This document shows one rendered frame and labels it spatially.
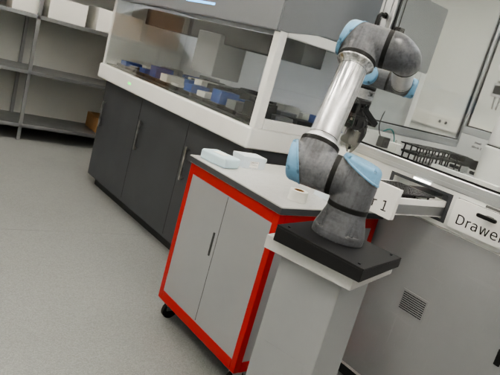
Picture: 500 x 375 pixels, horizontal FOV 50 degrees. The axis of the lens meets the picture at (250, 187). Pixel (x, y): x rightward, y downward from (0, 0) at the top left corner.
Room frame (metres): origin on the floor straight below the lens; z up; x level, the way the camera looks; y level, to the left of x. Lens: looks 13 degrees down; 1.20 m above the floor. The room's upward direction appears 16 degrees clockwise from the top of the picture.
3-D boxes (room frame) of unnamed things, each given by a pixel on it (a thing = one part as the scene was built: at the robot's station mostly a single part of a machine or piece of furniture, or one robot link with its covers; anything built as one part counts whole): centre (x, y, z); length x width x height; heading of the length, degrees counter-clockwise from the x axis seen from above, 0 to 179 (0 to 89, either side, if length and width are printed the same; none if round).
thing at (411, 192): (2.02, -0.55, 0.87); 0.22 x 0.18 x 0.06; 131
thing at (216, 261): (2.21, -0.14, 0.38); 0.62 x 0.58 x 0.76; 41
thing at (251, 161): (2.35, 0.04, 0.79); 0.13 x 0.09 x 0.05; 131
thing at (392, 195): (1.89, -0.39, 0.87); 0.29 x 0.02 x 0.11; 41
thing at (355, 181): (1.49, -0.28, 0.96); 0.13 x 0.12 x 0.14; 76
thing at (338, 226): (1.48, -0.28, 0.85); 0.15 x 0.15 x 0.10
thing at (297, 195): (1.95, -0.18, 0.78); 0.07 x 0.07 x 0.04
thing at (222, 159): (2.23, 0.15, 0.78); 0.15 x 0.10 x 0.04; 51
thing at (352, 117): (2.17, -0.33, 1.11); 0.09 x 0.08 x 0.12; 130
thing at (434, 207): (2.03, -0.55, 0.86); 0.40 x 0.26 x 0.06; 131
